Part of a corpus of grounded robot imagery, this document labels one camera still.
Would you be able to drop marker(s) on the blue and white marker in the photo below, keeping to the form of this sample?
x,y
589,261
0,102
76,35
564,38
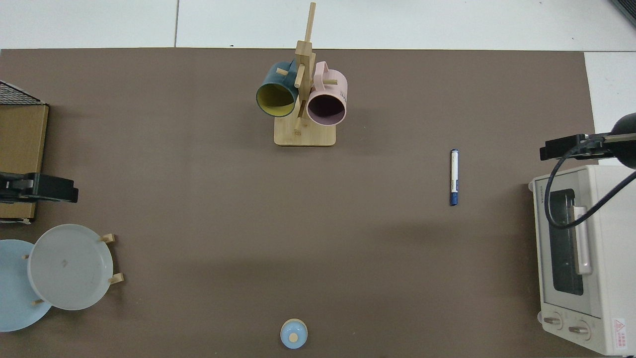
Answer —
x,y
454,174

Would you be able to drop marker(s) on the wooden plate rack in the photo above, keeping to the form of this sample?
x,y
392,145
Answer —
x,y
112,238

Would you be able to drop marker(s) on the grey plate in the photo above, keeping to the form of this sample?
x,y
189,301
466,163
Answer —
x,y
69,268

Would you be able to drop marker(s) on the light blue plate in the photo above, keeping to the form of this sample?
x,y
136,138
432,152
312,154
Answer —
x,y
12,298

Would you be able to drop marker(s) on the dark grey object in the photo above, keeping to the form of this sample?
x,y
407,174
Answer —
x,y
627,10

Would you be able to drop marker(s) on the pale toaster oven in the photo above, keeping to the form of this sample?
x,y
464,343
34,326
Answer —
x,y
616,298

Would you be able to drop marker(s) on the brown table cloth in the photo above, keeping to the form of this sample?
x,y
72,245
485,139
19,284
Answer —
x,y
348,223

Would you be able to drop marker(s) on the pink mug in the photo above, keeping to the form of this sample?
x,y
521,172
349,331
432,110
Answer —
x,y
335,82

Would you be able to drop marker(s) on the dark teal mug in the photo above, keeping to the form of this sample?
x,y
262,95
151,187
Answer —
x,y
271,79

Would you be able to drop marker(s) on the wooden cup stand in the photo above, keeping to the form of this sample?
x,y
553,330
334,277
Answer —
x,y
304,136

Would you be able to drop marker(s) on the small blue round bell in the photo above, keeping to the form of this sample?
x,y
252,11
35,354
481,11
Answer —
x,y
293,334

